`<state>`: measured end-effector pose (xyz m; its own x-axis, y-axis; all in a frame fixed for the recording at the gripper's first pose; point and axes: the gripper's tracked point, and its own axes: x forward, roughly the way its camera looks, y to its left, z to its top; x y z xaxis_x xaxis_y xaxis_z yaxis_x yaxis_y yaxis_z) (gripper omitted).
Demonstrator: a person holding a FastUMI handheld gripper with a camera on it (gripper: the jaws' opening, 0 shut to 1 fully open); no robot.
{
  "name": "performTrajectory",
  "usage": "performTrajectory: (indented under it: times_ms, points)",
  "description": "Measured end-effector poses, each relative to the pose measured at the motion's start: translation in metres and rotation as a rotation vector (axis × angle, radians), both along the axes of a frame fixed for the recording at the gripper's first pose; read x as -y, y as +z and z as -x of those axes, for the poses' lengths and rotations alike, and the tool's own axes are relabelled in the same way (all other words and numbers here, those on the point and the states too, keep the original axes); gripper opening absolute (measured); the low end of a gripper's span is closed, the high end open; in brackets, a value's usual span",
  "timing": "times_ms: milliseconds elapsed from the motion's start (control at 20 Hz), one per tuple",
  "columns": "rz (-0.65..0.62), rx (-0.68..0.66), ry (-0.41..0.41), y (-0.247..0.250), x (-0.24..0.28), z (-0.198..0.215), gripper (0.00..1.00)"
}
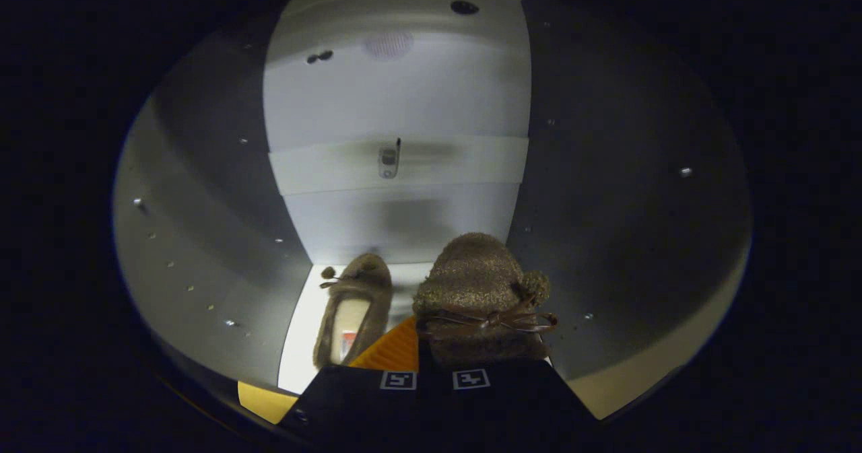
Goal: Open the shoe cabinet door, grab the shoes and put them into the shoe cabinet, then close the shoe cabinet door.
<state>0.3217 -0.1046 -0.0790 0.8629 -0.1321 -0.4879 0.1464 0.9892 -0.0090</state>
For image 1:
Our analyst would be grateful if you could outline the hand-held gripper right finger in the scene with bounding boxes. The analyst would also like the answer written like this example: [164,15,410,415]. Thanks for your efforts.
[431,359,601,444]

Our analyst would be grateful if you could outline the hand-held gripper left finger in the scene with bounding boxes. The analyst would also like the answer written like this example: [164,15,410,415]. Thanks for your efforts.
[279,315,437,444]

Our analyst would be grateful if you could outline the brown fluffy shoe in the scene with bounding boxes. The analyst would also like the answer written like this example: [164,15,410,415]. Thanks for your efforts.
[412,232,560,366]
[313,252,394,370]

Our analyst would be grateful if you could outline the grey shoe cabinet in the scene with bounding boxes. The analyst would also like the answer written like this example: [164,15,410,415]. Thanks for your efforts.
[111,0,752,400]

